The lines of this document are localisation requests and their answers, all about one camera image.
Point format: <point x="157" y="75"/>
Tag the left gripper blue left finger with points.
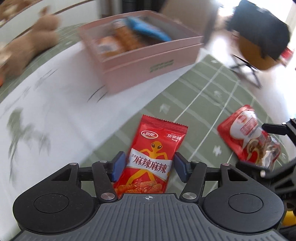
<point x="103" y="174"/>

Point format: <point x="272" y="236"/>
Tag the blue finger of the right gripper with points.
<point x="285" y="129"/>

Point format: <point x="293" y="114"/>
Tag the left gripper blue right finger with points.
<point x="194" y="175"/>

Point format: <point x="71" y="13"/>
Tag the red spicy strip snack packet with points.
<point x="150" y="157"/>

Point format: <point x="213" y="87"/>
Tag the red white roast duck packet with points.
<point x="247" y="139"/>

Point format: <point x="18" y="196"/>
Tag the long biscuit pack clear wrapper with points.
<point x="126" y="36"/>

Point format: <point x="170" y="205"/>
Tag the blue seaweed snack bag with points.
<point x="141" y="27"/>

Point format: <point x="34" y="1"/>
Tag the round cracker pack red edge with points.
<point x="109" y="46"/>

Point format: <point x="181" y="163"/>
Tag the white printed paper sheet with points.
<point x="60" y="114"/>

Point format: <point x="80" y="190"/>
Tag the pink cardboard box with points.
<point x="155" y="58"/>

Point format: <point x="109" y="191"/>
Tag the brown teddy bear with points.
<point x="17" y="54"/>

